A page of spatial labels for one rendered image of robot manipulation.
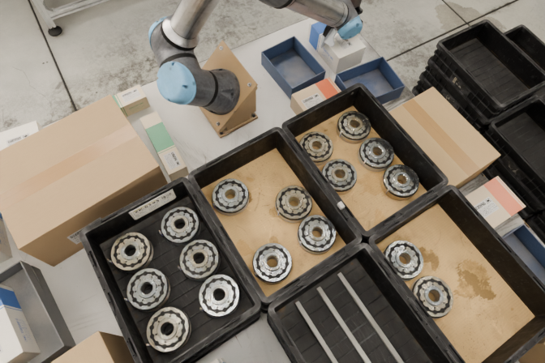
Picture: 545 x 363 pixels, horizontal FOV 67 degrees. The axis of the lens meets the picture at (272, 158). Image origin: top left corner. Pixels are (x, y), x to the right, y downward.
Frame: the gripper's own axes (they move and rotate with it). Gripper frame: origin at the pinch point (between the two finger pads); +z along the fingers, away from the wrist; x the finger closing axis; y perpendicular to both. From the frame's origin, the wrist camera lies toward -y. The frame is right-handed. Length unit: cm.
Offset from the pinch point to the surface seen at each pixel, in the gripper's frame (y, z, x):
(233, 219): 46, -7, -68
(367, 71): 15.3, 5.2, 5.2
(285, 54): -7.2, 5.9, -17.9
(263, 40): -17.6, 6.4, -21.5
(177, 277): 53, -7, -88
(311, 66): 3.3, 4.3, -12.9
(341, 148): 42, -7, -28
